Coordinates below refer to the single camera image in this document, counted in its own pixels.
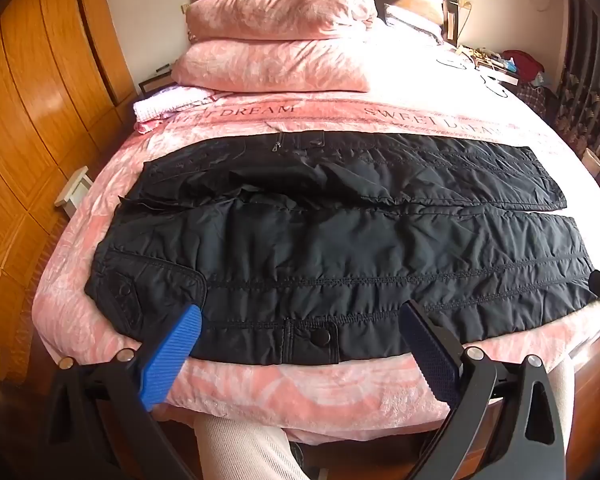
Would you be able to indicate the wooden wardrobe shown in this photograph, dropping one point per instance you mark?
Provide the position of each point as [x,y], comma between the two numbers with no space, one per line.
[35,135]

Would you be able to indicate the white folded towel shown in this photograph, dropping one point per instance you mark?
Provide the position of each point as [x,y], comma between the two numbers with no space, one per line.
[167,100]

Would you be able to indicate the dark bedside table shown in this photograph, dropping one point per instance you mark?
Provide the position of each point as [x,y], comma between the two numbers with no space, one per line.
[152,84]

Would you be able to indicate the cluttered bedside table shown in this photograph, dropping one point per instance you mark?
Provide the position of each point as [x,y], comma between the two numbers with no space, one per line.
[490,65]

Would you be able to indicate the small white stool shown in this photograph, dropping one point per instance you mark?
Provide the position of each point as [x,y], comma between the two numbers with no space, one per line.
[72,187]

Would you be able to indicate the grey patterned pillow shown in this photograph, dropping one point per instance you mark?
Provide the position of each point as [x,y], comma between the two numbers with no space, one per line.
[412,22]

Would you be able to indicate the person's leg in white trousers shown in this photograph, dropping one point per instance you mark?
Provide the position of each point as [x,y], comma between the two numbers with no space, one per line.
[240,445]

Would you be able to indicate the dark patterned curtain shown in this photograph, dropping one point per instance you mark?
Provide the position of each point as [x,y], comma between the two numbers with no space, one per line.
[587,80]

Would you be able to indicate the black padded pants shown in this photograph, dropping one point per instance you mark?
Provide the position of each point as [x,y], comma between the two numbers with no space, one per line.
[330,250]

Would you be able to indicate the pink pillow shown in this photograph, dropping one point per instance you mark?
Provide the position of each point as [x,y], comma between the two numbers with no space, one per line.
[280,10]
[275,67]

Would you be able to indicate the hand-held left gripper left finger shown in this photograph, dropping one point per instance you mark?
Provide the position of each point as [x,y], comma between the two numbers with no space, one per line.
[172,355]

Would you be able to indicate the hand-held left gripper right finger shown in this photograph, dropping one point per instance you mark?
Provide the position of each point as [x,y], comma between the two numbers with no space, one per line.
[430,355]

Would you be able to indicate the small white bin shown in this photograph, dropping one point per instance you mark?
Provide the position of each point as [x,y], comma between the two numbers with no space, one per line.
[592,160]

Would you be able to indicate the pink printed bed blanket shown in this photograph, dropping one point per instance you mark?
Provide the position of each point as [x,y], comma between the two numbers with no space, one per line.
[300,385]

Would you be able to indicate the plaid cloth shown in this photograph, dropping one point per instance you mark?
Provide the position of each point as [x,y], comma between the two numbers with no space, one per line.
[532,96]

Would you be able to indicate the dark wooden headboard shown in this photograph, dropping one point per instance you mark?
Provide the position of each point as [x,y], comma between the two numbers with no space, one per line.
[420,0]

